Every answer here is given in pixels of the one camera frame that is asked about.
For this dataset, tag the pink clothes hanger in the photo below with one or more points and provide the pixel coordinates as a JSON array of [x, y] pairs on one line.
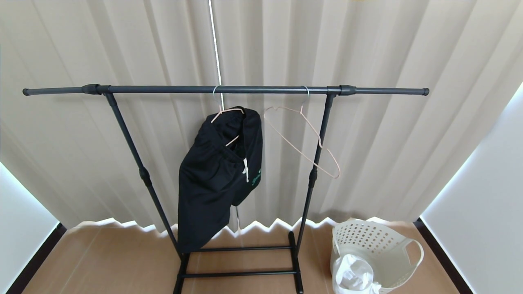
[[229, 111], [291, 110]]

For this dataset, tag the black shorts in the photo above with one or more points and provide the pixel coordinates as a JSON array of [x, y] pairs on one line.
[[212, 183]]

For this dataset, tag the black clothes rack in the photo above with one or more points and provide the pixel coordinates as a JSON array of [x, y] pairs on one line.
[[163, 89]]

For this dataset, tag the white laundry basket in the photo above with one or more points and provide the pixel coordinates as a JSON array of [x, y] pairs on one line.
[[392, 265]]

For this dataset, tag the white garment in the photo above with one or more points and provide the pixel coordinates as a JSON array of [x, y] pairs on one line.
[[353, 275]]

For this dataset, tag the beige curtain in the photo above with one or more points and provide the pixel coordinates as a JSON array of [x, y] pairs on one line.
[[388, 49]]

